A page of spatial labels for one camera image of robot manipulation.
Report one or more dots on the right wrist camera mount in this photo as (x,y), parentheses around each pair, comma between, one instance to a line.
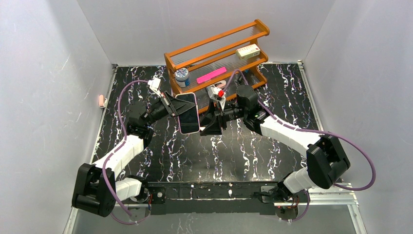
(220,101)

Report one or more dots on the black smartphone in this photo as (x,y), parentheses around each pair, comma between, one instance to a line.
(206,123)

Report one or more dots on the orange wooden shelf rack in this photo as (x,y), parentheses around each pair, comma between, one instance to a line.
(194,67)

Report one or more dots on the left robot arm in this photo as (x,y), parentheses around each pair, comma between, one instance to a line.
(96,188)

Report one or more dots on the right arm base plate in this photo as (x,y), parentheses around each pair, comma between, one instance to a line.
(275,193)

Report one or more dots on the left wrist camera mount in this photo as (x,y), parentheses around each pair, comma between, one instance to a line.
(154,85)

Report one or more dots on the cream rectangular box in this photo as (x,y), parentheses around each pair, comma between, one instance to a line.
(247,52)

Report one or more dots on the aluminium front frame rail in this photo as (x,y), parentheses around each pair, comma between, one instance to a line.
(227,208)

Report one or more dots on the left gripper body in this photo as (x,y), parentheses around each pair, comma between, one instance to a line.
(169,104)

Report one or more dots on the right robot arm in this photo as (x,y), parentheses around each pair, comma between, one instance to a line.
(325,156)

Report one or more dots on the phone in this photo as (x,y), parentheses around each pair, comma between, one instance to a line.
(189,120)

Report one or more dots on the pink and blue stapler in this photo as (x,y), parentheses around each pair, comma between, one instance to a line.
(221,84)

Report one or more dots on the pink wall hook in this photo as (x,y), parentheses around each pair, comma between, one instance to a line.
(102,101)

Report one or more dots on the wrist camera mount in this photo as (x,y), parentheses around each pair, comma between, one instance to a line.
(154,85)
(220,101)

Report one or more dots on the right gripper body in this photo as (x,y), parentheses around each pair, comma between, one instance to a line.
(218,118)

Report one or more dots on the blue lidded jar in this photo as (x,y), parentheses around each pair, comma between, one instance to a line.
(182,77)

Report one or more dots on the pink flat bar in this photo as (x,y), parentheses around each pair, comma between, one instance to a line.
(211,75)

